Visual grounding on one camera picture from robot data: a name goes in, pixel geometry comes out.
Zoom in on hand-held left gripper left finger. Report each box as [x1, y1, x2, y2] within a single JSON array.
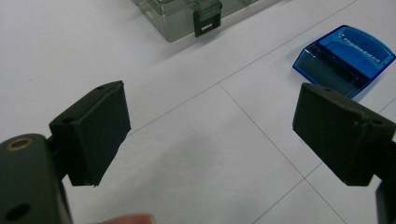
[[49, 79, 132, 188]]

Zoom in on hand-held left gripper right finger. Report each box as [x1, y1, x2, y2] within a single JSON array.
[[291, 82, 396, 188]]

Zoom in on clear plastic storage box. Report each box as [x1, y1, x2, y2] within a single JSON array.
[[131, 0, 260, 43]]

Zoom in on blue translucent plastic box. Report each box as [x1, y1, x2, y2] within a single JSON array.
[[291, 24, 396, 99]]

